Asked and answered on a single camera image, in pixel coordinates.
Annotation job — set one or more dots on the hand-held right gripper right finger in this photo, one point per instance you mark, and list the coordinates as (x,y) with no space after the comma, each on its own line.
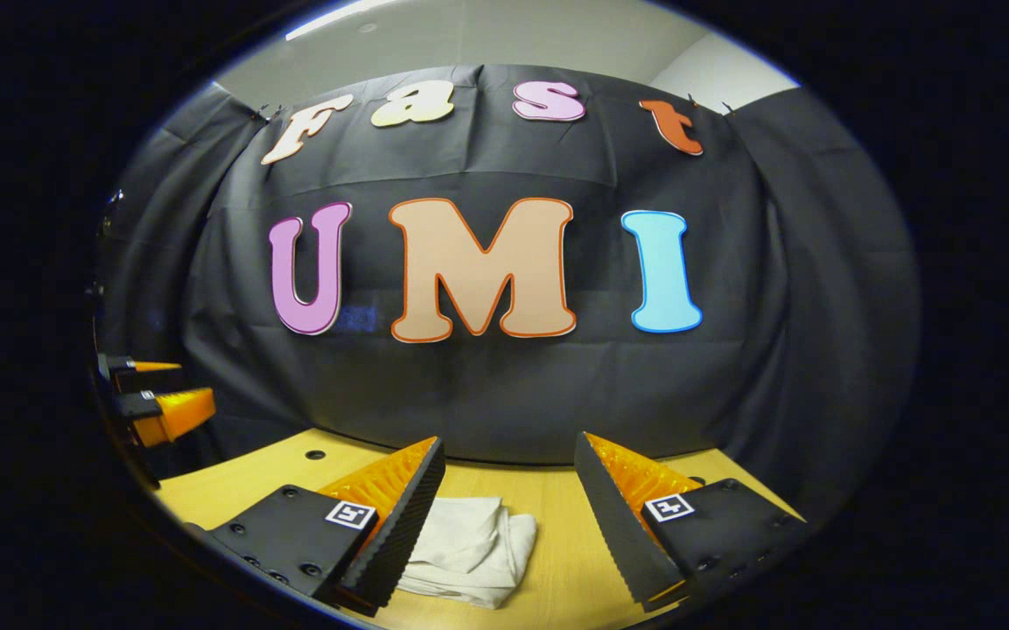
(613,525)

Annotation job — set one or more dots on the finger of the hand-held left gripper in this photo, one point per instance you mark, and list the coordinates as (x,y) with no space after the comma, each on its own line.
(176,411)
(119,364)

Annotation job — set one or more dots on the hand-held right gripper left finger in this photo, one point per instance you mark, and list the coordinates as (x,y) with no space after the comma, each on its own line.
(403,534)

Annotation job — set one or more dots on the black backdrop cloth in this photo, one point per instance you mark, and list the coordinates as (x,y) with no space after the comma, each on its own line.
(775,306)

